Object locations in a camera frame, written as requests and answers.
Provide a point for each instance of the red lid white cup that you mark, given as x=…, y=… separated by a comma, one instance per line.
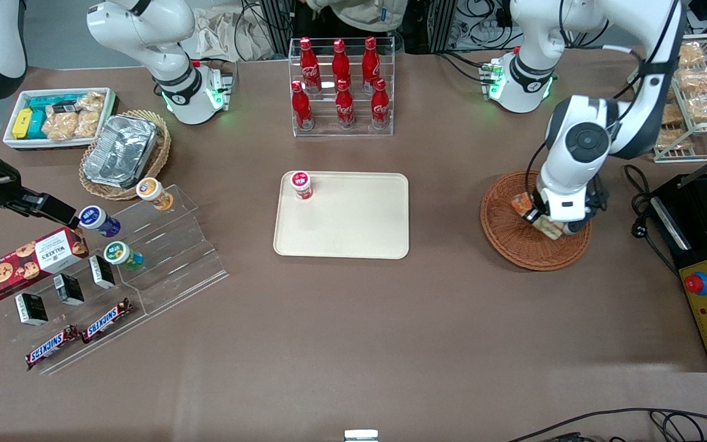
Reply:
x=301, y=184

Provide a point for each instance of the clear bag of cookies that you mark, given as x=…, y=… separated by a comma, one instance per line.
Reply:
x=92, y=101
x=60, y=126
x=88, y=123

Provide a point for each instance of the red cola bottle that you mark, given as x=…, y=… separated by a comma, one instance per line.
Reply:
x=344, y=107
x=301, y=107
x=309, y=64
x=340, y=61
x=370, y=61
x=380, y=107

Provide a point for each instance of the red Walkers cookie box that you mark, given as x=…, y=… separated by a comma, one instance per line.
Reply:
x=22, y=264

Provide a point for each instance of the light wicker basket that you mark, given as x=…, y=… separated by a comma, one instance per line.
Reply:
x=162, y=147

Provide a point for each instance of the short teal box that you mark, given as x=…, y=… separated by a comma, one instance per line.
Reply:
x=37, y=124

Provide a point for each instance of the red emergency stop button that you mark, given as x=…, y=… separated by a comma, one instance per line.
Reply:
x=697, y=283

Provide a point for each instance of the clear acrylic bottle rack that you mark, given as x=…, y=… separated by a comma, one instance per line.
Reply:
x=326, y=130

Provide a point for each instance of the Snickers bar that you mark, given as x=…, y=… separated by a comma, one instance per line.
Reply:
x=51, y=348
x=107, y=320

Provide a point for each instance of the yellow small box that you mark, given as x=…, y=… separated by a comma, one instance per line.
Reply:
x=22, y=123

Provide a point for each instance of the white plastic bin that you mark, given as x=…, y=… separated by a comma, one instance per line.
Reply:
x=13, y=144

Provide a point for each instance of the aluminium frame post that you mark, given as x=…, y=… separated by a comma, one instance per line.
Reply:
x=277, y=27

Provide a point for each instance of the clear acrylic stepped stand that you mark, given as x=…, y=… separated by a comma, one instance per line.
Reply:
x=175, y=258

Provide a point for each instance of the small black box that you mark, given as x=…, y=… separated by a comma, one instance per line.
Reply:
x=31, y=309
x=69, y=290
x=102, y=272

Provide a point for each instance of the beige plastic tray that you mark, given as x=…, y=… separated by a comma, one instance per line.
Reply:
x=353, y=221

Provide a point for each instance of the green label jar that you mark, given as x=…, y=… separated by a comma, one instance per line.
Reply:
x=120, y=255

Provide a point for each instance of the aluminium foil tray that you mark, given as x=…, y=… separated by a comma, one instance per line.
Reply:
x=120, y=150

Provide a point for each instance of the blue label jar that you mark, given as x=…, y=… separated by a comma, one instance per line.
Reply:
x=97, y=220

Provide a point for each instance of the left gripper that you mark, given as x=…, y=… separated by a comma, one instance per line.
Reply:
x=538, y=202

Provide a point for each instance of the orange label jar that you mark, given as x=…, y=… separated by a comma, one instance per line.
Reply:
x=152, y=191

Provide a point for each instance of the round brown wicker basket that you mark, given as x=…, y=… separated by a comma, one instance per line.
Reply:
x=513, y=245

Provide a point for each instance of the black countertop appliance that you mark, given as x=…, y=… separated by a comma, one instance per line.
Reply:
x=697, y=236

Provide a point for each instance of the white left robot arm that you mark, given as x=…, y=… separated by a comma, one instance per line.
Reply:
x=580, y=141

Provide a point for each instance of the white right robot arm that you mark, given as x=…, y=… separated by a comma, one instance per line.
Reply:
x=175, y=73

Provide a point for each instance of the beige crumpled cloth bag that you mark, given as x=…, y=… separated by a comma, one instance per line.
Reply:
x=224, y=34

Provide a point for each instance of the triangle sandwich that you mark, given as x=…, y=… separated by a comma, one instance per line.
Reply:
x=522, y=204

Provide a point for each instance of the long teal box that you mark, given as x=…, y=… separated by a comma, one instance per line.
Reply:
x=46, y=102

